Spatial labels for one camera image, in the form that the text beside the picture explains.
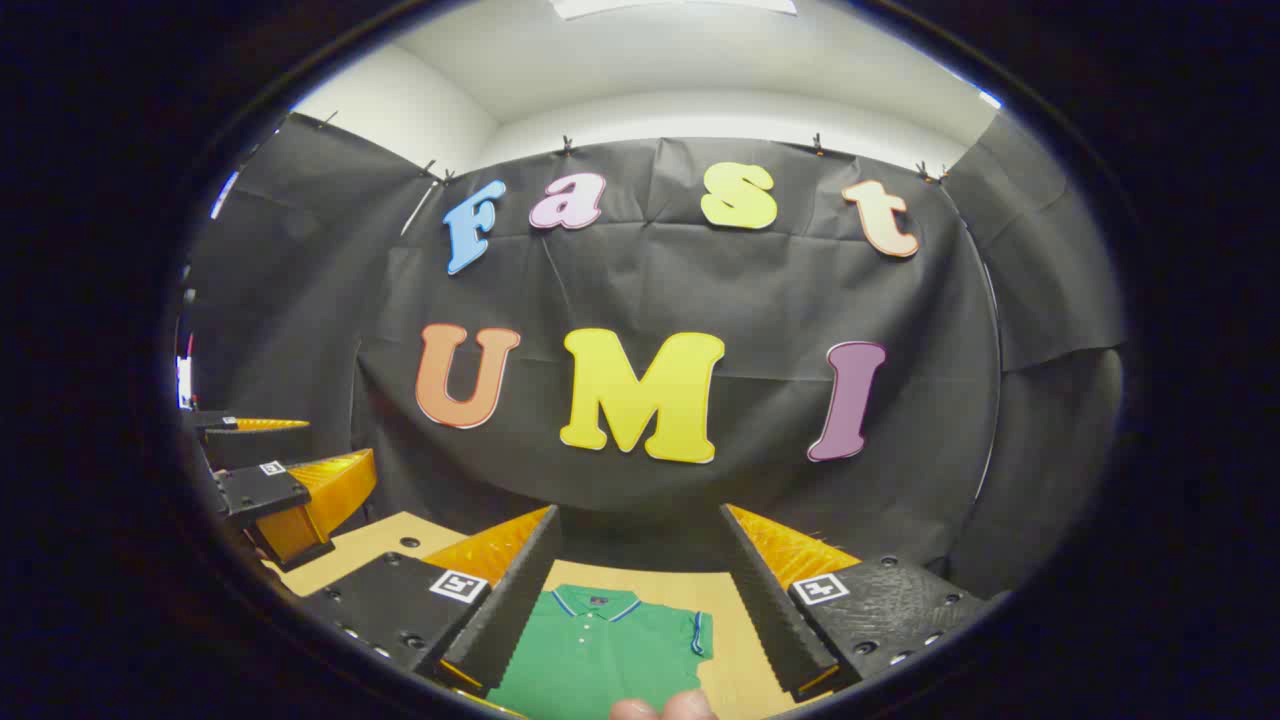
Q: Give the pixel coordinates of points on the white ceiling light panel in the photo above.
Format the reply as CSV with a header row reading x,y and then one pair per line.
x,y
670,6

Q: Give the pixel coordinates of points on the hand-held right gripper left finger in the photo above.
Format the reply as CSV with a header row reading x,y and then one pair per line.
x,y
510,610

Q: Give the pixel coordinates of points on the green T-shirt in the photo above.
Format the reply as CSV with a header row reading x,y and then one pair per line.
x,y
600,660

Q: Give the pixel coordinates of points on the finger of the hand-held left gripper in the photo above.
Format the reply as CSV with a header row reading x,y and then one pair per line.
x,y
250,445
265,490

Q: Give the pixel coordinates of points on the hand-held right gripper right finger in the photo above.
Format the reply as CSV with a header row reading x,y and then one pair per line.
x,y
775,610

